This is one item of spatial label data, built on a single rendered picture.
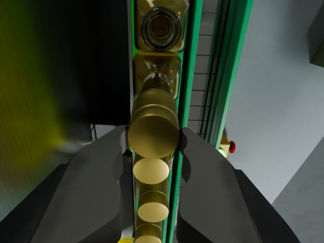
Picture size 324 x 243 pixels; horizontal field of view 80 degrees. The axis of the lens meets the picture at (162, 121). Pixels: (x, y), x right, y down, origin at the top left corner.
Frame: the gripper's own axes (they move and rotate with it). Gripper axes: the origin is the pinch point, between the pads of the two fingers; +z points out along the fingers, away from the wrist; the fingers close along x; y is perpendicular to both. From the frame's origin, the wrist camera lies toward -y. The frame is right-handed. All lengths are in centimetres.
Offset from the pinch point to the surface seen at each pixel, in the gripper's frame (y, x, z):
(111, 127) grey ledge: 18.3, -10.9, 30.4
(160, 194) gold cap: 10.2, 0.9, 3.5
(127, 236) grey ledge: 64, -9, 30
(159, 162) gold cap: 4.8, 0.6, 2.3
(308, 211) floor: 165, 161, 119
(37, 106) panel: 2.1, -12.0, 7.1
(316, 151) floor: 88, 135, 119
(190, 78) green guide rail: 2.8, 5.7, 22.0
